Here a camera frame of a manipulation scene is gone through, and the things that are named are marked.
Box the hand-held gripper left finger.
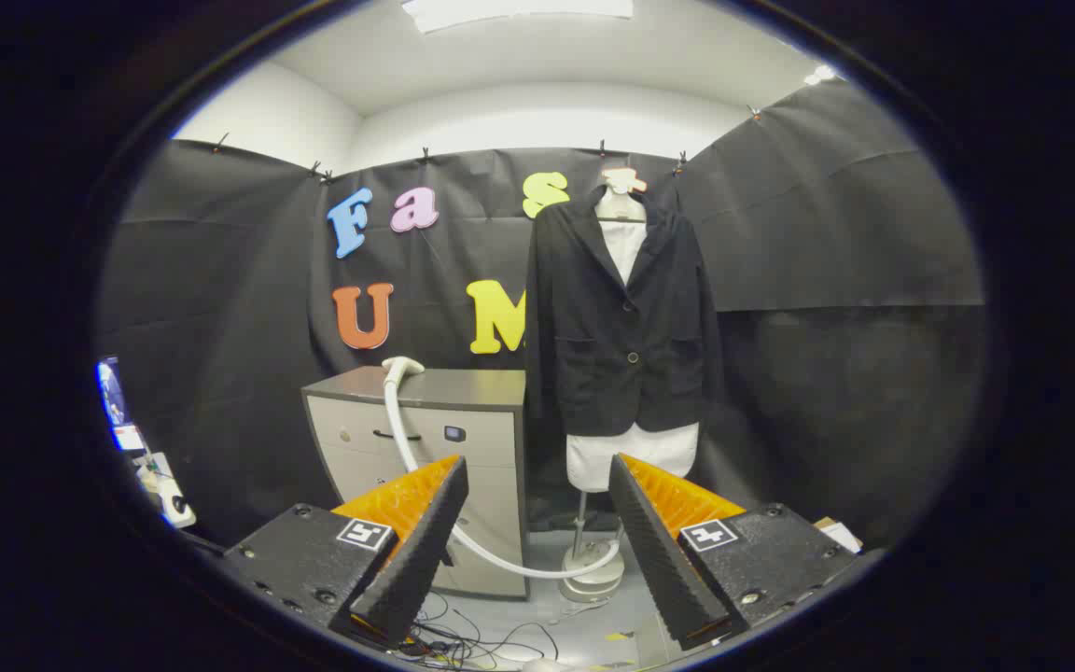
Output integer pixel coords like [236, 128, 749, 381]
[220, 455, 470, 650]

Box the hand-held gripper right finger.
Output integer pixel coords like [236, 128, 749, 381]
[607, 454, 865, 652]

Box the cardboard box with paper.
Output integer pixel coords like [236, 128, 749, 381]
[813, 516, 865, 553]

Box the computer monitor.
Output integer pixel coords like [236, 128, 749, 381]
[96, 356, 147, 454]

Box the grey drawer cabinet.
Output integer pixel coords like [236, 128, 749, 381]
[301, 366, 531, 600]

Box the black backdrop cloth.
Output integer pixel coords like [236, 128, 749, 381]
[94, 79, 986, 552]

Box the tangle of floor cables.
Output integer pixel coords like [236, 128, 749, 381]
[398, 593, 562, 668]

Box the white desk device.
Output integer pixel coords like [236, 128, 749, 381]
[134, 453, 198, 530]

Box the mannequin stand with round base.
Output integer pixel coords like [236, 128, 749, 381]
[560, 492, 627, 603]

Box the black button jacket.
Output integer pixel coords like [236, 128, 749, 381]
[524, 184, 723, 440]

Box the white mannequin torso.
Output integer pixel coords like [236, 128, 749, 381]
[565, 168, 702, 494]

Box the white garment steamer with hose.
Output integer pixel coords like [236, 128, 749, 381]
[381, 356, 622, 581]

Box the row of backdrop clips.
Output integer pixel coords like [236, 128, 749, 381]
[211, 103, 767, 180]

